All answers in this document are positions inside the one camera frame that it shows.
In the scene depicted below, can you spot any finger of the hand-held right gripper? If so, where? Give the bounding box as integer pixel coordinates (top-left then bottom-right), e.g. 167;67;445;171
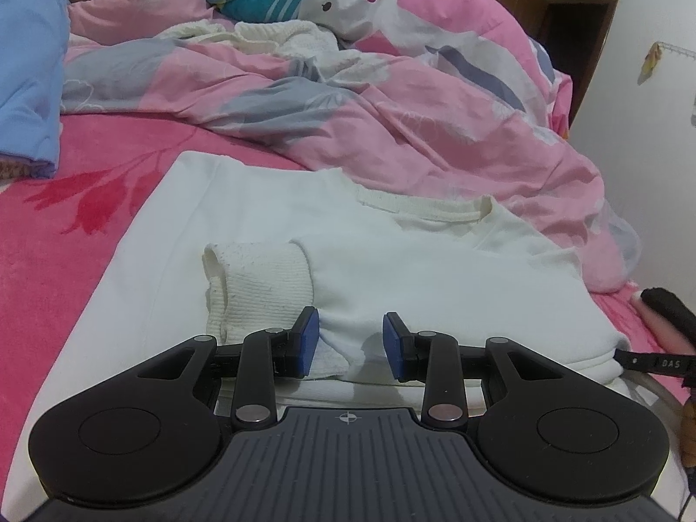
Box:
612;348;696;376

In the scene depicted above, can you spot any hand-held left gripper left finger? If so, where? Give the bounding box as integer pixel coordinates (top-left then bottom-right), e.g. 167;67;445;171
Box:
136;306;321;432

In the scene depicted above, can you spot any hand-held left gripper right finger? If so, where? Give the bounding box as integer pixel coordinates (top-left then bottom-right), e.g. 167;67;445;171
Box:
382;311;567;432

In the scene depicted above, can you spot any white sweatshirt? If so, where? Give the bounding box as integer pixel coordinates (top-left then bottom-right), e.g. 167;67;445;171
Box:
60;149;632;410

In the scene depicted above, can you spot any pale pink folded garment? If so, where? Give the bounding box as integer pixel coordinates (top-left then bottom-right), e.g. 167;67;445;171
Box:
628;294;696;355

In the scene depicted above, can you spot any pink printed quilt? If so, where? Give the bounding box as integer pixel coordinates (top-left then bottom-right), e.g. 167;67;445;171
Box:
60;0;643;295

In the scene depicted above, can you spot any cream knitted garment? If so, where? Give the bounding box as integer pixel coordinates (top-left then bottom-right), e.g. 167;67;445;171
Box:
157;19;341;58

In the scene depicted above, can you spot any light blue folded cloth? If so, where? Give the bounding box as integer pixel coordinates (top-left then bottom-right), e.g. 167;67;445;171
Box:
0;0;71;165

